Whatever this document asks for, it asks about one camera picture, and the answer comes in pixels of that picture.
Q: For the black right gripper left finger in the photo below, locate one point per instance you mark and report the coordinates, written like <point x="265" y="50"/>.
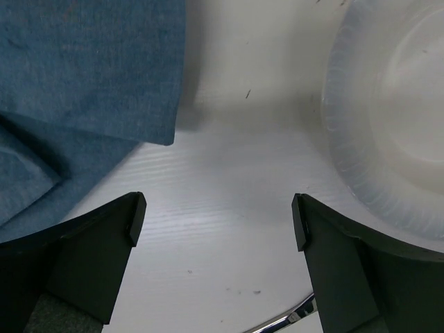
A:
<point x="66" y="278"/>

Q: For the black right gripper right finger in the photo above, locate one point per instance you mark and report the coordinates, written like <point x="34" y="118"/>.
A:
<point x="364" y="280"/>

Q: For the blue cloth napkin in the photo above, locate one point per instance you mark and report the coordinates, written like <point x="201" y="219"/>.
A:
<point x="82" y="84"/>

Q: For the silver table knife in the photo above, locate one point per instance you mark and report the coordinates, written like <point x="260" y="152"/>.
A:
<point x="289" y="317"/>

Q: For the white round plate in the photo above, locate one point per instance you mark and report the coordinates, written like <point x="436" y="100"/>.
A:
<point x="382" y="107"/>

